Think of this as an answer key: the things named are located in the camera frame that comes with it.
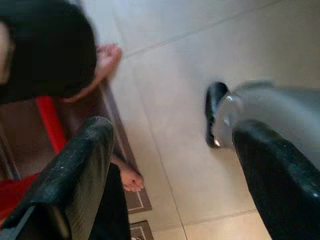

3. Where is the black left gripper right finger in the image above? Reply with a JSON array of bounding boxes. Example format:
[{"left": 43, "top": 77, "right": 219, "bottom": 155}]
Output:
[{"left": 231, "top": 118, "right": 320, "bottom": 240}]

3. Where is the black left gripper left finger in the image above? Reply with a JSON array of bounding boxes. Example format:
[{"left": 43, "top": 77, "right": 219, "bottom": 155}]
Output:
[{"left": 0, "top": 115, "right": 116, "bottom": 240}]

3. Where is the red plastic stool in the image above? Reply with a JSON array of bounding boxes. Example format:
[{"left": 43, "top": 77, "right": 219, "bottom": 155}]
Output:
[{"left": 0, "top": 96, "right": 68, "bottom": 221}]

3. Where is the brown mat white border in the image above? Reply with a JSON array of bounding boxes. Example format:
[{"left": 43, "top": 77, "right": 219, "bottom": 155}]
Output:
[
  {"left": 0, "top": 96, "right": 153, "bottom": 215},
  {"left": 128, "top": 219, "right": 151, "bottom": 240}
]

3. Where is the person in black clothes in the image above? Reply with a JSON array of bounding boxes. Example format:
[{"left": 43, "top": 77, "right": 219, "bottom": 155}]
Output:
[{"left": 0, "top": 0, "right": 145, "bottom": 240}]

